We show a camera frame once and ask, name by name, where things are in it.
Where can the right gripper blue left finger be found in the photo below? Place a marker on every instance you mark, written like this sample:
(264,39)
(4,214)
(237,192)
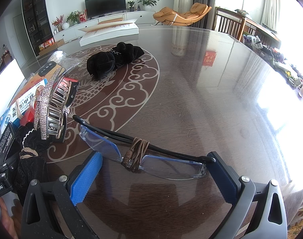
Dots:
(38,217)

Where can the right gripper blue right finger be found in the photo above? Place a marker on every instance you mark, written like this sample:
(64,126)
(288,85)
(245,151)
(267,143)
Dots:
(269,217)

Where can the black velvet scrunchie with cord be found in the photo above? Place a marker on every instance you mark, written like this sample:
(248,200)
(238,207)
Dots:
(31,165)

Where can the blue white medicine box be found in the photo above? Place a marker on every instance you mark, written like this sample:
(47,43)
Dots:
(19,106)

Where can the red packet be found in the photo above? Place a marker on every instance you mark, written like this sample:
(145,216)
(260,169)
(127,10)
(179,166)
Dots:
(28,116)

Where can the rhinestone bow hair clip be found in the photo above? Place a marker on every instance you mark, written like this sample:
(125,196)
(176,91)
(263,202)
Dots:
(53,106)

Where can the large white cardboard box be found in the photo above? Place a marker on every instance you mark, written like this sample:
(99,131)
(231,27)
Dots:
(11,78)

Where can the orange phone case in bag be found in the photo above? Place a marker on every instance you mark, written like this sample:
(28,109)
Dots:
(58,60)

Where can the black velvet pouch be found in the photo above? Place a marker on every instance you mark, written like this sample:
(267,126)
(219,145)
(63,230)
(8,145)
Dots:
(102,63)

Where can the white tv cabinet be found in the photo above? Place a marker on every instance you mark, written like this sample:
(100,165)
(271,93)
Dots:
(75,31)

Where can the red flowers in white vase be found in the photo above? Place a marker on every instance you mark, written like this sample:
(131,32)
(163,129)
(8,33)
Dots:
(59,24)

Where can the black display cabinet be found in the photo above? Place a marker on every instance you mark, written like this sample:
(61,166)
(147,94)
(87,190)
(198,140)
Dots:
(36,23)

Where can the white flat box on table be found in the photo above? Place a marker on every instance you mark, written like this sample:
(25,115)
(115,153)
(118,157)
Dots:
(109,30)

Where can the black flat screen television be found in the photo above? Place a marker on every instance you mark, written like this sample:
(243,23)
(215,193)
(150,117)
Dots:
(96,8)

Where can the wooden bench with railing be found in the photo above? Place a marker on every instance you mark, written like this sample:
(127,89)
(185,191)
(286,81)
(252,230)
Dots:
(237,25)

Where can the green potted plant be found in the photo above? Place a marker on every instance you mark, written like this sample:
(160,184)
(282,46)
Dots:
(148,4)

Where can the orange lounge chair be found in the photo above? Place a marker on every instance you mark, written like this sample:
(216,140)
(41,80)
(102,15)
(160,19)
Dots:
(168,16)

